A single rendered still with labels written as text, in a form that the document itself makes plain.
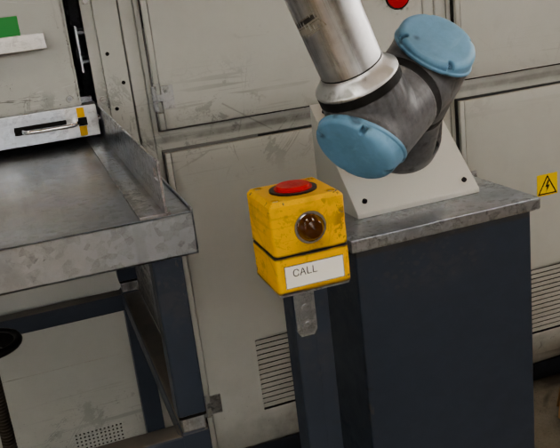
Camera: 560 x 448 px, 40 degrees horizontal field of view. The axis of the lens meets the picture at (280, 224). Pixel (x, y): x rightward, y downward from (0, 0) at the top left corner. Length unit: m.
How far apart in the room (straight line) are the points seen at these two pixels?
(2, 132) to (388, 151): 0.81
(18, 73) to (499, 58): 1.07
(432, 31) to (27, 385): 1.13
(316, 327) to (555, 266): 1.37
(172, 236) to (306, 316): 0.24
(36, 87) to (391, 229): 0.76
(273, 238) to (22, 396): 1.10
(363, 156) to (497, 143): 0.95
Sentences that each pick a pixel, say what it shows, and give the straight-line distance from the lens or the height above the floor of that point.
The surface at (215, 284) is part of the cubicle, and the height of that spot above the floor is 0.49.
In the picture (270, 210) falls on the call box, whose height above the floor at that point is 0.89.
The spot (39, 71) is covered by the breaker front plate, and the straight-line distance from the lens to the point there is 1.55.
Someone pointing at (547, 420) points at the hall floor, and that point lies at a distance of 2.09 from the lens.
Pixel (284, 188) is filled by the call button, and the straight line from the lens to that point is 0.79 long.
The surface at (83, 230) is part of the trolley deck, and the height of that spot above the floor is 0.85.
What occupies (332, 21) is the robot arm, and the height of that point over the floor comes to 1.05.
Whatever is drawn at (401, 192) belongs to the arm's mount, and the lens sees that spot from 1.23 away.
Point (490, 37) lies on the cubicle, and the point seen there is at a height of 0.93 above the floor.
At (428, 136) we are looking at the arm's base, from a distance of 1.21.
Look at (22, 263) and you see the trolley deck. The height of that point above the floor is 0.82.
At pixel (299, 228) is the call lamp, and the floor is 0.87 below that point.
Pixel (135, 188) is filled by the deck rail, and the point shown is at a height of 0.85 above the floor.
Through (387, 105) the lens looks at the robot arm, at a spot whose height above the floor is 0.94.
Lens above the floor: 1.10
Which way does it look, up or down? 17 degrees down
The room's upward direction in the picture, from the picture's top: 7 degrees counter-clockwise
